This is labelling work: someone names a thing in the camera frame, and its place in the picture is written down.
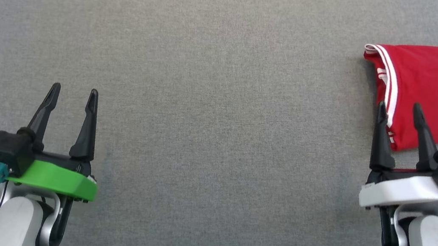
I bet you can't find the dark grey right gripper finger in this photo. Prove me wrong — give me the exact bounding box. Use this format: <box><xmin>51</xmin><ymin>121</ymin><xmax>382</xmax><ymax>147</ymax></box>
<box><xmin>404</xmin><ymin>102</ymin><xmax>438</xmax><ymax>173</ymax></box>
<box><xmin>368</xmin><ymin>100</ymin><xmax>404</xmax><ymax>174</ymax></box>

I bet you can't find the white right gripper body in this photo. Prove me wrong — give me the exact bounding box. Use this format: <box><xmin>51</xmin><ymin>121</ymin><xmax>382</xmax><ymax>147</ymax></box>
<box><xmin>357</xmin><ymin>163</ymin><xmax>438</xmax><ymax>219</ymax></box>

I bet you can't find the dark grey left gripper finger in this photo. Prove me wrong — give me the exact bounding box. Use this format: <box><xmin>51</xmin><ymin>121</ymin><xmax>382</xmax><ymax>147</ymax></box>
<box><xmin>68</xmin><ymin>87</ymin><xmax>104</xmax><ymax>162</ymax></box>
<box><xmin>24</xmin><ymin>79</ymin><xmax>62</xmax><ymax>154</ymax></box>

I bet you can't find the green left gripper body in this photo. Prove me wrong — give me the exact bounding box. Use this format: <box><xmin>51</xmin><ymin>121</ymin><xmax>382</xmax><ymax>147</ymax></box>
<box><xmin>6</xmin><ymin>147</ymin><xmax>102</xmax><ymax>203</ymax></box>

